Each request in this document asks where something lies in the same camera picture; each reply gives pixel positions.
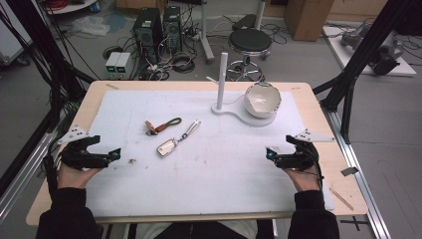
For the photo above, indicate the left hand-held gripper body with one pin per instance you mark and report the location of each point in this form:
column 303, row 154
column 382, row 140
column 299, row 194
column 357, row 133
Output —
column 79, row 157

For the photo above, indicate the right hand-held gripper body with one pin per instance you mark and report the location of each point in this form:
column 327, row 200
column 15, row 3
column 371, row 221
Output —
column 298, row 161

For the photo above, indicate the white key stand with post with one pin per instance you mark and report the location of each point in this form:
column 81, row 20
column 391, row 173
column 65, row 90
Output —
column 221, row 79

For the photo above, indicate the person's right hand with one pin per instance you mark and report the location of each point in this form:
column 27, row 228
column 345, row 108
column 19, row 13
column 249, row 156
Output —
column 307, row 181

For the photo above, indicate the person's left hand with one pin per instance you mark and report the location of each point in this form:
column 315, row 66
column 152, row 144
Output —
column 71, row 178

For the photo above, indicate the grey tape piece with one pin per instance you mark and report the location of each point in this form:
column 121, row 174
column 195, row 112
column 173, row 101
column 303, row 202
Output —
column 349, row 171

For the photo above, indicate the white eggshell-shaped bowl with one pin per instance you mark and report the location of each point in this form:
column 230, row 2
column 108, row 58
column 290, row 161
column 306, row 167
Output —
column 262, row 99

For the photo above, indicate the thin wooden stick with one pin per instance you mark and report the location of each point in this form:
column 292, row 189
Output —
column 341, row 199

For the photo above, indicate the wooden table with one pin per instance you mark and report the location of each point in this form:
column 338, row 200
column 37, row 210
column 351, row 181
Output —
column 315, row 99

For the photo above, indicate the white table mat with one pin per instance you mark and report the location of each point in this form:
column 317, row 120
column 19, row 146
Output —
column 205, row 179

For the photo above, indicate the grey power supply unit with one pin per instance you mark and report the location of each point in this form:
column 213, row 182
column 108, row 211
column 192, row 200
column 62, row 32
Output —
column 112, row 63
column 123, row 63

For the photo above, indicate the black round stool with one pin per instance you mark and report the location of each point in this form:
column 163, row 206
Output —
column 250, row 40

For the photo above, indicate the white floor board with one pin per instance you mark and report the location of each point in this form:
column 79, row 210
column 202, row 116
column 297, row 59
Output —
column 341, row 53

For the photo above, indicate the large black computer tower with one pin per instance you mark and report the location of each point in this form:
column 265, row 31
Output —
column 147, row 33

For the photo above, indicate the clear plastic bag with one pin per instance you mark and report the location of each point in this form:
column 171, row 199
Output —
column 91, row 26

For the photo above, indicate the black foot pedal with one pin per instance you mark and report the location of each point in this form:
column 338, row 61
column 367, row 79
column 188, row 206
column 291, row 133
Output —
column 245, row 22

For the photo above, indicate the white desk leg with foot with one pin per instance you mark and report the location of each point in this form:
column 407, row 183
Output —
column 205, row 33

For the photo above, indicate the narrow black computer tower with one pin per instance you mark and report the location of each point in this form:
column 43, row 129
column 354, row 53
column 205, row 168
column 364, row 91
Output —
column 172, row 30

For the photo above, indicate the wooden cabinet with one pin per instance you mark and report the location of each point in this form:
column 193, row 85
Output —
column 307, row 20

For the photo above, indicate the grey robot device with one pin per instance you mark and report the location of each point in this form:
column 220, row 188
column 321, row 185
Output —
column 384, row 49

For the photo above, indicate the round white table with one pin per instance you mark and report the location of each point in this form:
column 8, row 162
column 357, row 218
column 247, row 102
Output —
column 73, row 6

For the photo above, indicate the aluminium rail with cross mark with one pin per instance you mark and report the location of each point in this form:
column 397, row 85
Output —
column 358, row 186

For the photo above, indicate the black metal frame with brace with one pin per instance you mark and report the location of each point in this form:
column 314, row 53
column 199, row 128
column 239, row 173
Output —
column 365, row 49

